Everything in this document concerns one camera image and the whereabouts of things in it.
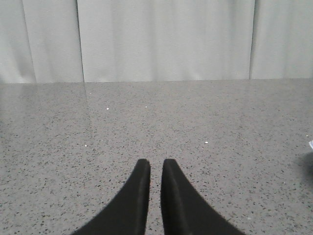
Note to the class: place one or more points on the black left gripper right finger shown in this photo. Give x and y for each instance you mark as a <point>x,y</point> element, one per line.
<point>184,211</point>

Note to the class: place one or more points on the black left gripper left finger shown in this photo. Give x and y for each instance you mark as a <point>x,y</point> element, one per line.
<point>126,213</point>

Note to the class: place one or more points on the white pleated curtain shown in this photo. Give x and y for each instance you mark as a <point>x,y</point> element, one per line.
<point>48,41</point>

